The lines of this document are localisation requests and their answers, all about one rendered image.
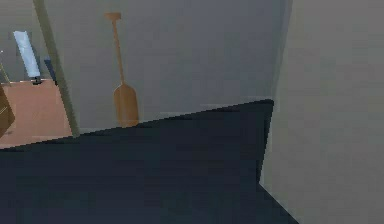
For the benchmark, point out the brown wooden furniture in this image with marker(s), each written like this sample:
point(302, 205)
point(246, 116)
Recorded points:
point(4, 113)

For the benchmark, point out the brown wooden paddle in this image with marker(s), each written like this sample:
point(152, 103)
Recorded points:
point(125, 103)

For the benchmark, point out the pale blue standing panel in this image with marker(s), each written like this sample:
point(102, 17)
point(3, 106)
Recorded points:
point(27, 55)

